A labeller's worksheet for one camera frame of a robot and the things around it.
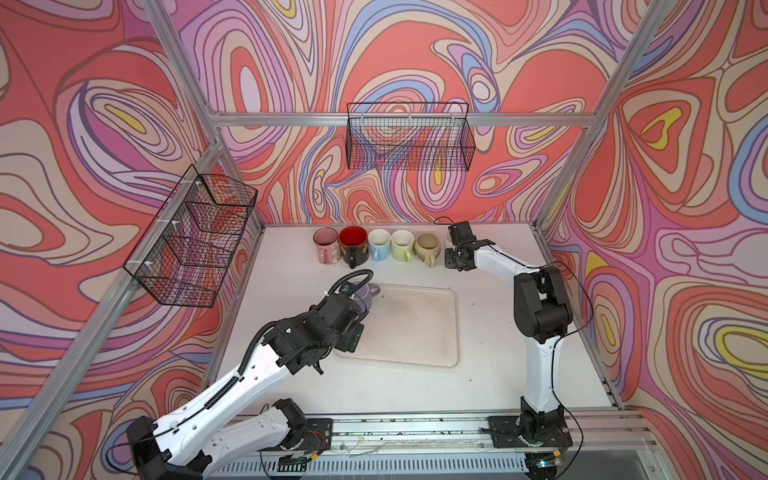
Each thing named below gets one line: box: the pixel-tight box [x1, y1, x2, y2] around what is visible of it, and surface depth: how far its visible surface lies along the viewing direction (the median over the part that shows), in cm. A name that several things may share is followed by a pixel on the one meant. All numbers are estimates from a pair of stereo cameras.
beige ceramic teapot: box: [414, 232, 441, 269], surface depth 105 cm
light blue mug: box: [368, 228, 391, 261], surface depth 104 cm
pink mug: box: [312, 226, 342, 265], surface depth 104 cm
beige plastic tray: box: [334, 284, 459, 367], surface depth 95 cm
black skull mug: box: [339, 226, 369, 269], surface depth 104 cm
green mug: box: [390, 230, 415, 263], surface depth 104 cm
